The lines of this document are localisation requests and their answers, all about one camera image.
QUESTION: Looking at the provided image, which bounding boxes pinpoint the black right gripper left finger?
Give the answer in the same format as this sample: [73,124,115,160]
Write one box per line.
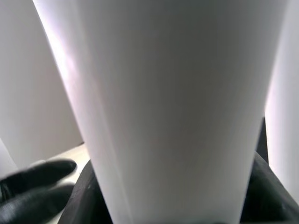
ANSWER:
[57,161,114,224]

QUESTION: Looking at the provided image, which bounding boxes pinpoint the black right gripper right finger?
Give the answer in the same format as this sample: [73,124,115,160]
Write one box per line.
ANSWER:
[240,116,299,224]

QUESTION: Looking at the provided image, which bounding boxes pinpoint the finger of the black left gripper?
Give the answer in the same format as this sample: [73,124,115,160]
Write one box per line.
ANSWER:
[0,184,75,224]
[0,159,78,199]

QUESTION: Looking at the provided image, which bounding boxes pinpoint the white plastic table top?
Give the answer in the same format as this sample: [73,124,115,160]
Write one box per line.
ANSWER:
[46,140,93,185]

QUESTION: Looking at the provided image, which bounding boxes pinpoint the white plastic table leg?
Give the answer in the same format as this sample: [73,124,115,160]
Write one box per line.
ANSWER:
[32,0,290,224]

